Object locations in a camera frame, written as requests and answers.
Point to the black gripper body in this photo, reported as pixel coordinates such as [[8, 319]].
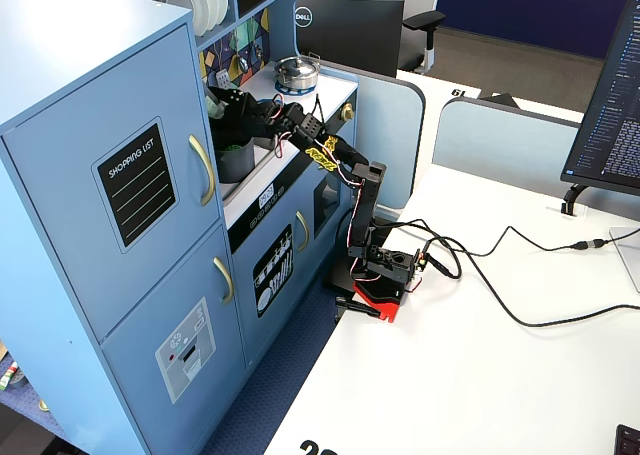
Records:
[[231, 106]]

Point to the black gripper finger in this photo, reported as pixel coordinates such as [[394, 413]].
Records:
[[231, 99], [242, 127]]

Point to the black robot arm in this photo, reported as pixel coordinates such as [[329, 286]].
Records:
[[362, 200]]

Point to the black and red robot base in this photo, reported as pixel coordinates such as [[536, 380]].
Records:
[[390, 270]]

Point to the steel slotted spatula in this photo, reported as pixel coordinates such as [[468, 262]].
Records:
[[223, 80]]

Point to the steel ladle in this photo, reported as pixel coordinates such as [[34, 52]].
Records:
[[243, 63]]

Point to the gray plastic pot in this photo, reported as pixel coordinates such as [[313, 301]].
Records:
[[237, 167]]

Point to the steel pot with lid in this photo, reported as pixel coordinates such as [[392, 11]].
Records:
[[297, 77]]

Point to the steel hanging spoon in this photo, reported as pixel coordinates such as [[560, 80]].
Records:
[[258, 51]]

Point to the gold stove knob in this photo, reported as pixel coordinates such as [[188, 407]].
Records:
[[346, 110]]

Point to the blue oven door with window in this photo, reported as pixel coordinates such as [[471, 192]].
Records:
[[340, 155]]

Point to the black Dell monitor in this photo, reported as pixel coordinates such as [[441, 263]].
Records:
[[350, 35]]

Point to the light blue desk partition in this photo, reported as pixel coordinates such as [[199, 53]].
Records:
[[500, 140], [390, 140]]

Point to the blue dishwasher door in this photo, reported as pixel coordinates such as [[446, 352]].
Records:
[[245, 285]]

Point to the blue wooden toy kitchen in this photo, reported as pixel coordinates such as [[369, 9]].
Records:
[[75, 50]]

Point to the black office chair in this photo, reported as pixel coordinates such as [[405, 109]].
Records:
[[415, 20]]

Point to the blue fridge door with chalkboard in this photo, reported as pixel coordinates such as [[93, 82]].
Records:
[[60, 200]]

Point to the black table clamp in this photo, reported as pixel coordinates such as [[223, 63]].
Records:
[[357, 307]]

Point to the blue fridge door with dispenser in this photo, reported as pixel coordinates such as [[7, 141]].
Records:
[[150, 325]]

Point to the computer monitor showing code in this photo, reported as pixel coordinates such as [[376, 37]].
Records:
[[615, 100]]

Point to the black keyboard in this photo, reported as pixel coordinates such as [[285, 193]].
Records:
[[629, 440]]

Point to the monitor stand base plate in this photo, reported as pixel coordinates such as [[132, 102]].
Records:
[[627, 255]]

